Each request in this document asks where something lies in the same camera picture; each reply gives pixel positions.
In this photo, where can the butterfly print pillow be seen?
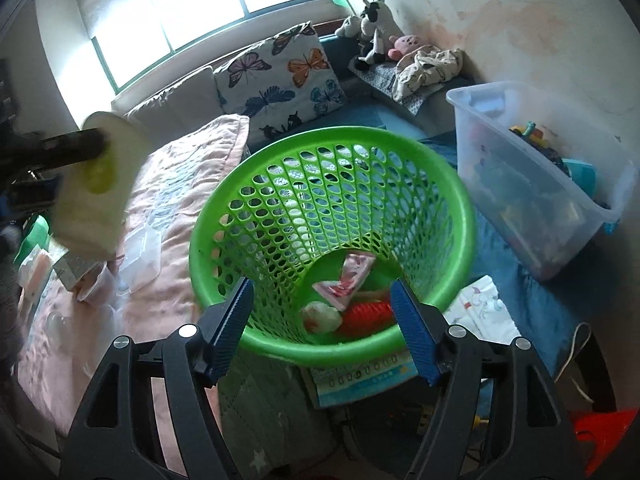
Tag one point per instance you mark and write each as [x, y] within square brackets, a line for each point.
[280, 80]

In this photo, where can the grey star print cloth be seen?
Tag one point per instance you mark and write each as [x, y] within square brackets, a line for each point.
[275, 410]

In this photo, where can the white printed cloth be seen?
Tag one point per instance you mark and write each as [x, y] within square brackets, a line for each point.
[480, 310]

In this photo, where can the pink snack wrapper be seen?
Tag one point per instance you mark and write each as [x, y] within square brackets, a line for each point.
[350, 275]

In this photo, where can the black and white plush cow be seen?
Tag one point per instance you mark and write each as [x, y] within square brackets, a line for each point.
[372, 22]

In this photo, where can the pink quilted blanket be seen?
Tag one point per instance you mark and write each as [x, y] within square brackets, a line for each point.
[190, 195]

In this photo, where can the window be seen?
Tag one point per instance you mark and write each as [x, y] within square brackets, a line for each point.
[200, 0]

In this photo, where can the crumpled white wrapper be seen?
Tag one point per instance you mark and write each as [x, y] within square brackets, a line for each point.
[320, 316]

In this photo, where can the crumpled printed cloth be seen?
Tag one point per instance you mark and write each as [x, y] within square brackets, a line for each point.
[430, 67]

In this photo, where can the clear plastic bag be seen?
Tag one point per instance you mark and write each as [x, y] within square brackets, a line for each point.
[97, 285]

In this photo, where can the printed card with circles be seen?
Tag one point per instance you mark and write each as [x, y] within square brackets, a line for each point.
[360, 382]

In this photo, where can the green plastic basket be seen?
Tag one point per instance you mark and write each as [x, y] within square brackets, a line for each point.
[202, 245]

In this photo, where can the small cardboard box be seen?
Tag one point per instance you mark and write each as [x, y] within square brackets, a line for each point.
[72, 272]

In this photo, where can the white cushion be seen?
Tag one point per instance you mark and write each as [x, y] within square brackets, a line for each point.
[170, 97]

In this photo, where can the pink plush toy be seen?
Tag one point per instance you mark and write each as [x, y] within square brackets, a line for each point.
[404, 46]

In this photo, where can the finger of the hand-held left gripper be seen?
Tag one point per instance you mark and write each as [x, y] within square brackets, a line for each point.
[70, 147]
[37, 192]

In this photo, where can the blue bed sheet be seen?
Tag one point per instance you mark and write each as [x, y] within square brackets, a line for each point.
[530, 310]

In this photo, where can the colourful small toy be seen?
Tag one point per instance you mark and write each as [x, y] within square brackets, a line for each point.
[529, 131]

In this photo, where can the red mesh wrapper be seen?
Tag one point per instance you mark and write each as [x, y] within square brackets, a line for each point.
[365, 317]

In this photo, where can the grey plush toy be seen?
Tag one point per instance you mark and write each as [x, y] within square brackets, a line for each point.
[348, 26]

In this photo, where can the teal toy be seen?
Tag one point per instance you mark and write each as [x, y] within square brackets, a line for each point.
[580, 172]

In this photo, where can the clear plastic storage box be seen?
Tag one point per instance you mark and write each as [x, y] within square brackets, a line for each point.
[500, 170]

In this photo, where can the grey patterned folded blanket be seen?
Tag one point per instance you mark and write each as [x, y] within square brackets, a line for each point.
[380, 77]

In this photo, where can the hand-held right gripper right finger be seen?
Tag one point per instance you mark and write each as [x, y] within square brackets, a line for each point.
[415, 340]

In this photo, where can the red plastic object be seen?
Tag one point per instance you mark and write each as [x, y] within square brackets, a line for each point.
[605, 435]

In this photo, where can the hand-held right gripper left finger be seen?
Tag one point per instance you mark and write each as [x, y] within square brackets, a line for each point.
[232, 327]

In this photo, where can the clear plastic container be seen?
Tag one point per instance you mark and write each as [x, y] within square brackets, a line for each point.
[140, 260]

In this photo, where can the green packet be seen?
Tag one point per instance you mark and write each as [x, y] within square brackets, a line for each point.
[32, 235]

